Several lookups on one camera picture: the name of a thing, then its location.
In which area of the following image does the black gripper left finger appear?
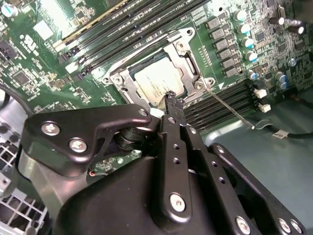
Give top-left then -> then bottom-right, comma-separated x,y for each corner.
21,90 -> 194,222

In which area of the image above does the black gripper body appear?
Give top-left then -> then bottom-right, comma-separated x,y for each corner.
52,156 -> 237,235

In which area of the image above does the silver CPU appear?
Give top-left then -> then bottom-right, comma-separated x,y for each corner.
134,60 -> 186,106

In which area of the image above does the metal socket cover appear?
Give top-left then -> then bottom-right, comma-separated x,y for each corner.
110,40 -> 203,105

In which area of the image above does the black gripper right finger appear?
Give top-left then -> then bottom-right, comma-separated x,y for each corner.
176,99 -> 308,235

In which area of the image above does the metal locking lever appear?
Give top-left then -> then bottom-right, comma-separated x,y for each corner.
206,88 -> 255,130
107,34 -> 181,79

